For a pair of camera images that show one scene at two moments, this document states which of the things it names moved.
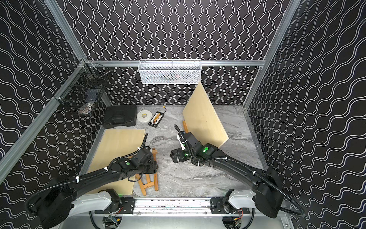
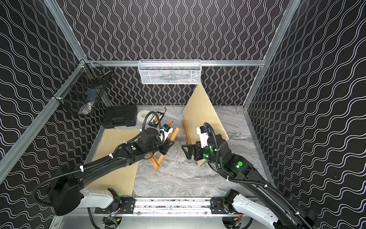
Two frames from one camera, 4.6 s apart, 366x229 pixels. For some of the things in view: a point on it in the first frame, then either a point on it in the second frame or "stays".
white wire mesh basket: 169,71 stays
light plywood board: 115,143 stays
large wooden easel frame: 151,183 to 156,158
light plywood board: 202,120 stays
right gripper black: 178,151 to 190,147
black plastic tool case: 120,115 stays
